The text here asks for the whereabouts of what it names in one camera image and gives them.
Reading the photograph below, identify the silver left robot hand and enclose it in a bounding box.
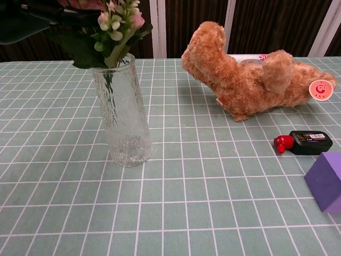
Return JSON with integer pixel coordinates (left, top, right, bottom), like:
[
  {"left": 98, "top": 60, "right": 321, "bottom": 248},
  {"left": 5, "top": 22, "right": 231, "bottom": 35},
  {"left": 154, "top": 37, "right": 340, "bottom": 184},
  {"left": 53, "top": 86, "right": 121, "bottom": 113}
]
[{"left": 0, "top": 0, "right": 105, "bottom": 45}]

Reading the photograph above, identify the pink artificial flower bouquet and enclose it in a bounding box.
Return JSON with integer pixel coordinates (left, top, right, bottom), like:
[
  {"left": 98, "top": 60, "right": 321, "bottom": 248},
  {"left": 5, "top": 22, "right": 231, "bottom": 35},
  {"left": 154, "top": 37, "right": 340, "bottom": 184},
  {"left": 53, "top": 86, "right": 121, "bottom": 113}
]
[{"left": 47, "top": 0, "right": 154, "bottom": 126}]

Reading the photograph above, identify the transparent textured glass vase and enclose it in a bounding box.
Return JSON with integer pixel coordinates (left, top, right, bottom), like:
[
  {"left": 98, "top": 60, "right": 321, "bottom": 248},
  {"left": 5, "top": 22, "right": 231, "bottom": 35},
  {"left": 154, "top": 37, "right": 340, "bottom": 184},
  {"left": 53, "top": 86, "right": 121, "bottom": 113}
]
[{"left": 90, "top": 52, "right": 153, "bottom": 168}]

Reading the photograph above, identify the green checked tablecloth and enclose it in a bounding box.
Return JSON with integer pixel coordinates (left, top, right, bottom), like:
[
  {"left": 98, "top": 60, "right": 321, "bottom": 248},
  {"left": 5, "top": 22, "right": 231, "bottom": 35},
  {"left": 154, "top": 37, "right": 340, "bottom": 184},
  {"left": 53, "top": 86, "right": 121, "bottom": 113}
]
[{"left": 0, "top": 56, "right": 341, "bottom": 256}]

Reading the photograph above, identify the plastic food wrap roll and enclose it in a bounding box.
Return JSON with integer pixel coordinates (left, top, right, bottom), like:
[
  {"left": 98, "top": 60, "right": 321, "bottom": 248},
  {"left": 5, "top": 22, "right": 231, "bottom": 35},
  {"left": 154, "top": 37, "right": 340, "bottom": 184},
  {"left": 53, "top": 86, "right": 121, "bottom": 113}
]
[{"left": 226, "top": 53, "right": 272, "bottom": 65}]

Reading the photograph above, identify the brown plush teddy bear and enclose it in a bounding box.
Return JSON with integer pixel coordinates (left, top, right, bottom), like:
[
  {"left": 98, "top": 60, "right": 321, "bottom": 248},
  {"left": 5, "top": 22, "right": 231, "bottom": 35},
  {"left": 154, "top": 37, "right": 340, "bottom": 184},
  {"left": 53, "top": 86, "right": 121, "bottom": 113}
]
[{"left": 181, "top": 21, "right": 339, "bottom": 123}]

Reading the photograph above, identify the clear packing tape roll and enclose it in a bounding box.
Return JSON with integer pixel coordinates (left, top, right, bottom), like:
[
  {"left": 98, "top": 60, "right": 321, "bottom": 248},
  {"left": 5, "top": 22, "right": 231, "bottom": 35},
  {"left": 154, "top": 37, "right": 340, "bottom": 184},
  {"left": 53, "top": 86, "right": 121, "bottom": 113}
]
[{"left": 240, "top": 58, "right": 265, "bottom": 66}]

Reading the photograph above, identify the round pink hang tag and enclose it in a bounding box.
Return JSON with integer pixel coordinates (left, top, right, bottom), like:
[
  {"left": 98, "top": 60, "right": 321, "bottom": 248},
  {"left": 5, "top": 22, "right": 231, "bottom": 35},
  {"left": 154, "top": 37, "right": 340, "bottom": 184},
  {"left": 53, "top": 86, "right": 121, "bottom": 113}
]
[{"left": 308, "top": 79, "right": 335, "bottom": 102}]

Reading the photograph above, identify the black bottle with red cap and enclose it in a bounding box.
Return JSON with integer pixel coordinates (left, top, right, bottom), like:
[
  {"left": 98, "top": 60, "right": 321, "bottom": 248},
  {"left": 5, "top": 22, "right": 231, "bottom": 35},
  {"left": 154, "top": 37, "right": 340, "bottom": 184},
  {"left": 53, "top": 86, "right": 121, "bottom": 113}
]
[{"left": 273, "top": 130, "right": 334, "bottom": 156}]

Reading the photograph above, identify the purple foam cube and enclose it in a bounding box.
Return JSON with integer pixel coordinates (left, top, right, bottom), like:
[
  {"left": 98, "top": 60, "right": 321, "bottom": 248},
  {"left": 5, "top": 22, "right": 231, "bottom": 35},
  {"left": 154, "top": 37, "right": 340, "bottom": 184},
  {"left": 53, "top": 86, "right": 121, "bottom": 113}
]
[{"left": 304, "top": 151, "right": 341, "bottom": 215}]

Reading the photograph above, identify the white metal frame post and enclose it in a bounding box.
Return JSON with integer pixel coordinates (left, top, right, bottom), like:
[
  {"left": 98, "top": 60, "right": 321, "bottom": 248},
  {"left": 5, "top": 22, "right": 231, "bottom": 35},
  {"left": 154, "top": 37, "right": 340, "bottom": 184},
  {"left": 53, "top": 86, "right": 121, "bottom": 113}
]
[
  {"left": 315, "top": 0, "right": 341, "bottom": 57},
  {"left": 149, "top": 0, "right": 167, "bottom": 59},
  {"left": 223, "top": 0, "right": 237, "bottom": 53}
]

